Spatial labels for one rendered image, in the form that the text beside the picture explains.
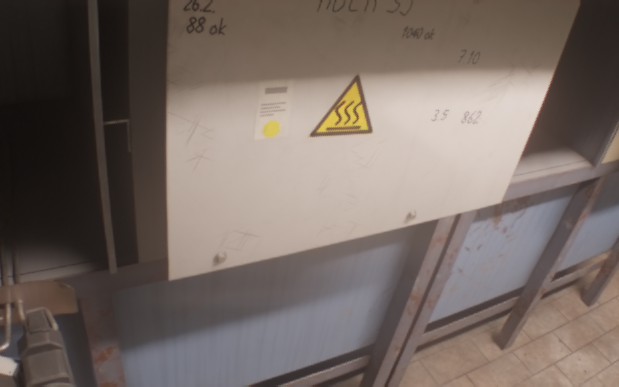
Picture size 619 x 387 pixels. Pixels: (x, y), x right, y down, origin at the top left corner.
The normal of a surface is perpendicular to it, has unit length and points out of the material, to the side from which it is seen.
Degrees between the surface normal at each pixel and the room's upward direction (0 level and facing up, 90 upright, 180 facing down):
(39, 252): 0
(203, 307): 90
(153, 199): 90
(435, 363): 0
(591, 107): 90
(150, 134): 90
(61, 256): 0
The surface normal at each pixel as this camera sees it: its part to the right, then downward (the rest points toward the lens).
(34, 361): 0.15, -0.80
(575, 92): -0.88, 0.15
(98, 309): 0.45, 0.57
